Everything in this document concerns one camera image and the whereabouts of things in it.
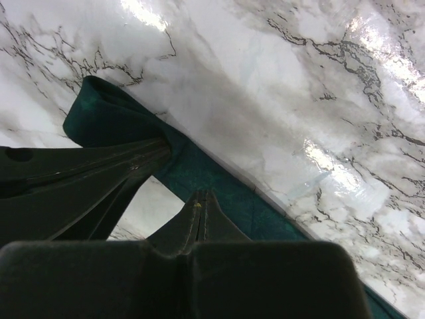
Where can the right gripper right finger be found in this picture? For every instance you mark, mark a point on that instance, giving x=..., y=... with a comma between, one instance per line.
x=269, y=279

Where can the dark green tie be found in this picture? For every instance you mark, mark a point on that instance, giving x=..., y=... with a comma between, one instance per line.
x=104, y=115

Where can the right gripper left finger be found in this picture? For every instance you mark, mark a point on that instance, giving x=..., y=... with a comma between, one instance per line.
x=94, y=279

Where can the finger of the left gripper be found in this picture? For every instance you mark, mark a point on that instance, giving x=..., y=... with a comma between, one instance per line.
x=26, y=169
x=48, y=211

